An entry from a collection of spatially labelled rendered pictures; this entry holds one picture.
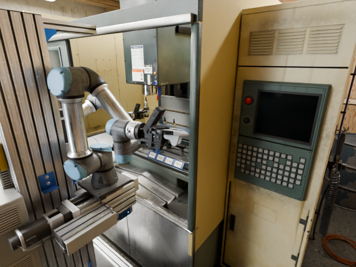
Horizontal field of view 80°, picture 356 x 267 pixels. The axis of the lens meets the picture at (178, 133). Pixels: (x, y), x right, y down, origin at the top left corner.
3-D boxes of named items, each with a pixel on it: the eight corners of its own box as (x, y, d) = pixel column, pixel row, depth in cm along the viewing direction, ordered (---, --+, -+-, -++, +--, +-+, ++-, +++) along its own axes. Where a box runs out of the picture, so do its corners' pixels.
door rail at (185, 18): (190, 22, 94) (190, 12, 93) (26, 44, 214) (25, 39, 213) (194, 23, 97) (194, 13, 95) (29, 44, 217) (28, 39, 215)
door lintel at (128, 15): (198, 21, 95) (198, -10, 91) (28, 43, 218) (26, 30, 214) (202, 22, 98) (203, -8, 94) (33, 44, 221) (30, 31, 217)
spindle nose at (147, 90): (160, 94, 225) (160, 82, 221) (150, 96, 213) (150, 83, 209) (148, 92, 233) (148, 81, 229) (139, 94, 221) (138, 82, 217)
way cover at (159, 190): (161, 217, 172) (161, 201, 167) (99, 180, 225) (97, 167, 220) (183, 199, 195) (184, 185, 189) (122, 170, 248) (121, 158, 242)
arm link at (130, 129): (136, 119, 91) (124, 122, 84) (145, 121, 89) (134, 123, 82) (136, 136, 92) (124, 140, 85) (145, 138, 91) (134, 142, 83)
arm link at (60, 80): (103, 171, 114) (89, 66, 96) (81, 186, 101) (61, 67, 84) (87, 167, 119) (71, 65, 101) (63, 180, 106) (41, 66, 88)
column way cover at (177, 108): (189, 141, 259) (190, 99, 243) (161, 133, 287) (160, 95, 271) (192, 140, 263) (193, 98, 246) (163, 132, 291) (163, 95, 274)
